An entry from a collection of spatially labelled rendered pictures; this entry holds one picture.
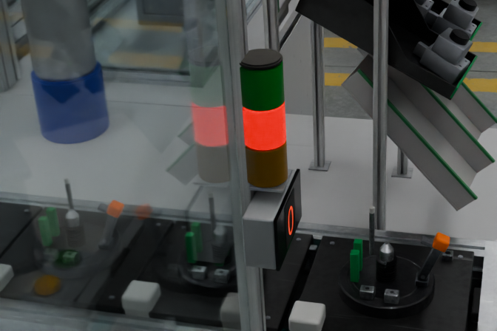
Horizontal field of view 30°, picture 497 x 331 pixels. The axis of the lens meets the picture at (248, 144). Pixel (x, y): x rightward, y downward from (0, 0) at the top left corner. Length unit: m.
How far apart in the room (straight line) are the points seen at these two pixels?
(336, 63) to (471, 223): 2.84
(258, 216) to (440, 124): 0.62
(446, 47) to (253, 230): 0.53
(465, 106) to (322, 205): 0.33
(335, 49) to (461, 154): 3.09
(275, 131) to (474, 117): 0.78
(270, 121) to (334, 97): 3.15
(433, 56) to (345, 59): 3.10
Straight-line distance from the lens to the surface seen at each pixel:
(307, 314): 1.32
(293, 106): 2.84
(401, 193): 1.83
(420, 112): 1.62
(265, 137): 1.05
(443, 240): 1.33
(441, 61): 1.48
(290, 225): 1.13
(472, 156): 1.64
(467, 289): 1.41
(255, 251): 1.09
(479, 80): 4.36
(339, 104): 4.12
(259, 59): 1.03
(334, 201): 1.81
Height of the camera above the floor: 1.82
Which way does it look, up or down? 28 degrees down
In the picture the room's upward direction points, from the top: 4 degrees counter-clockwise
